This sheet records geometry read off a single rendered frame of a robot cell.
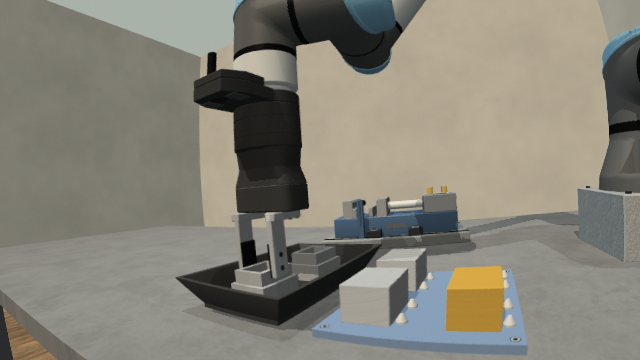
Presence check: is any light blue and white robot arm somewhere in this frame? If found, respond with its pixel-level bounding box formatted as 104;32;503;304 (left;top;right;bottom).
233;0;640;193

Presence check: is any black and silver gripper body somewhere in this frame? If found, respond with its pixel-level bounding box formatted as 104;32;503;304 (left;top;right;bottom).
194;50;309;213

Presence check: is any yellow-orange block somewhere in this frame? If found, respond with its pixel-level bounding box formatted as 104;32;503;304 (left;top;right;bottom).
445;266;504;332

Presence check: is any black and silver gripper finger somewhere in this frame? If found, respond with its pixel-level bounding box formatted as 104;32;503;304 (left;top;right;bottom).
231;213;265;269
265;210;301;279

